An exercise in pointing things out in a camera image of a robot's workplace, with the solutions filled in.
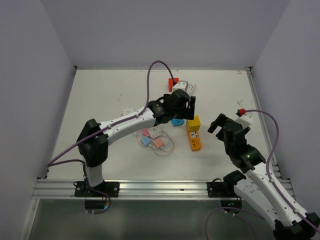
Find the bright blue plug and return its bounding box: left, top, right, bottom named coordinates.
left=171, top=118, right=185, bottom=128

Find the yellow cube socket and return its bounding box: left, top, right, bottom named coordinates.
left=186, top=115, right=201, bottom=132

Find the red cube socket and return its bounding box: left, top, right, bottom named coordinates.
left=168, top=77, right=179, bottom=93

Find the orange power strip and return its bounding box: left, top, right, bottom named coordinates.
left=187, top=131, right=202, bottom=152

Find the grey plug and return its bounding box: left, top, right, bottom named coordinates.
left=148, top=126, right=162, bottom=139

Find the pink usb charger plug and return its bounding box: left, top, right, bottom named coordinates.
left=152, top=138, right=165, bottom=149

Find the blue usb charger plug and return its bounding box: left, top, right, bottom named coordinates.
left=140, top=136, right=152, bottom=148

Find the pink blue white adapter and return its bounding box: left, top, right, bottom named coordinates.
left=122, top=108, right=135, bottom=116

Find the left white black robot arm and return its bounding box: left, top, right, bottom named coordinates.
left=76, top=89, right=196, bottom=197

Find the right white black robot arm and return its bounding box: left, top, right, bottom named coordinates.
left=208, top=109, right=320, bottom=240

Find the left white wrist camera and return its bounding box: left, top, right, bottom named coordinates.
left=172, top=81, right=189, bottom=92

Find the blue usb cable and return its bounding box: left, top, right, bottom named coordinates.
left=132, top=129, right=173, bottom=153

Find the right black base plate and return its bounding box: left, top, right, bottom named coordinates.
left=206, top=178, right=238, bottom=198

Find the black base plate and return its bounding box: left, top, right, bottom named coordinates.
left=206, top=178, right=238, bottom=198
left=73, top=181, right=120, bottom=198

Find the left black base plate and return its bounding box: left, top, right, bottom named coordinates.
left=73, top=181, right=120, bottom=198

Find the aluminium front rail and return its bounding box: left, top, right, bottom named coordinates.
left=31, top=179, right=240, bottom=201

